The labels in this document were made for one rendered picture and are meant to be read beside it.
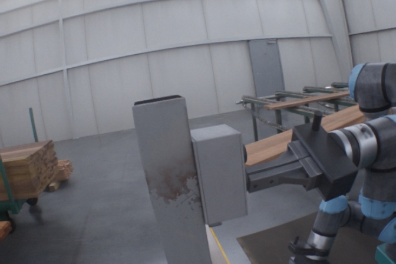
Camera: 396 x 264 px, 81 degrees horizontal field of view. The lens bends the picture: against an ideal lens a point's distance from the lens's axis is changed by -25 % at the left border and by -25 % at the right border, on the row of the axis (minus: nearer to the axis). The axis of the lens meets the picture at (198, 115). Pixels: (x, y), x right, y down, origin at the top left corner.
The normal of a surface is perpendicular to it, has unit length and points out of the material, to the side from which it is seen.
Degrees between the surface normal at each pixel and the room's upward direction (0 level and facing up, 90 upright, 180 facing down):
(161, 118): 90
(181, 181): 90
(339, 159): 25
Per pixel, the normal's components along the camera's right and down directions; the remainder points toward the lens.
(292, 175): -0.05, -0.84
